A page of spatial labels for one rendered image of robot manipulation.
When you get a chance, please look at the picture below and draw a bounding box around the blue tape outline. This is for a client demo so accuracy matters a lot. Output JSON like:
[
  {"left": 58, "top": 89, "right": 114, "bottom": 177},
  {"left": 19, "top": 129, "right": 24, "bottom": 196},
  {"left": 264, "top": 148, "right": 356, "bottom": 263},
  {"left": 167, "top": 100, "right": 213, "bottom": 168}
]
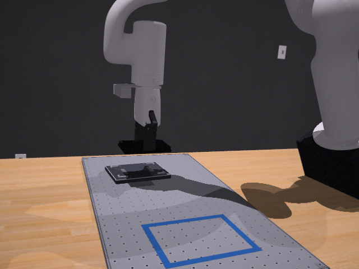
[{"left": 141, "top": 214, "right": 262, "bottom": 269}]

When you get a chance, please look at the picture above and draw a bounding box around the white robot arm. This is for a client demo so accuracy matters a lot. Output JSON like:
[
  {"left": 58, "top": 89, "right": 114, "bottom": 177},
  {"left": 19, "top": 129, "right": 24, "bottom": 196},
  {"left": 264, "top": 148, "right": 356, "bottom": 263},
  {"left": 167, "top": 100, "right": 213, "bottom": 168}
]
[{"left": 103, "top": 0, "right": 359, "bottom": 150}]

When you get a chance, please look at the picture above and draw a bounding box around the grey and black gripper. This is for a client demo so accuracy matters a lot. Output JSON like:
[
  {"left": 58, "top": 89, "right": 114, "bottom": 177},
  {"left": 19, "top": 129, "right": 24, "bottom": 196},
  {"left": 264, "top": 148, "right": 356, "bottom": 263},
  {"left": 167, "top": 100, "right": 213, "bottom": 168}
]
[{"left": 134, "top": 86, "right": 161, "bottom": 151}]

